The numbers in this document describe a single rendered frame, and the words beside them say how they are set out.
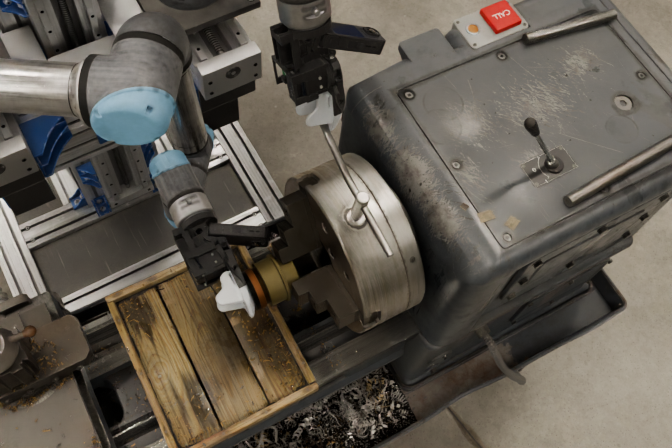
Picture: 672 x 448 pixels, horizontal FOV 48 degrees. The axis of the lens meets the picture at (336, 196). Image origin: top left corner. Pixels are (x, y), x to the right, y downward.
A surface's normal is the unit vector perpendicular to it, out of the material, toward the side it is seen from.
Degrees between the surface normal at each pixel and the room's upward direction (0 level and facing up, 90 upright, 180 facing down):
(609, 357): 0
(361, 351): 0
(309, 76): 69
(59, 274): 0
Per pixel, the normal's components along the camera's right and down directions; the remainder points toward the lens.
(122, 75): -0.07, -0.42
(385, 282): 0.42, 0.34
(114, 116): 0.04, 0.88
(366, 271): 0.36, 0.14
